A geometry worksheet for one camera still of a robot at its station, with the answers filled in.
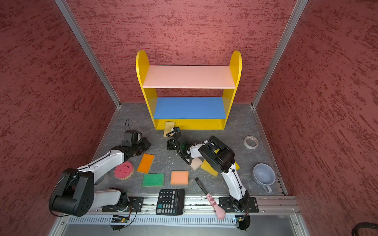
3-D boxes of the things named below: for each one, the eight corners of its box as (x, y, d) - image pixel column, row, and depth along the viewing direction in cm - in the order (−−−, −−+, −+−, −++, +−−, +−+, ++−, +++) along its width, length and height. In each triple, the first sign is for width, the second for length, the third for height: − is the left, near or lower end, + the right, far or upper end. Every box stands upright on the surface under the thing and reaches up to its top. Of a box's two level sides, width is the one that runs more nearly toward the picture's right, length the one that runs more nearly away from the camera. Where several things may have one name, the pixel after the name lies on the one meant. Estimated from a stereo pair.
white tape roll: (245, 149, 98) (245, 147, 96) (242, 136, 104) (242, 135, 102) (259, 149, 98) (260, 147, 96) (255, 136, 104) (256, 135, 102)
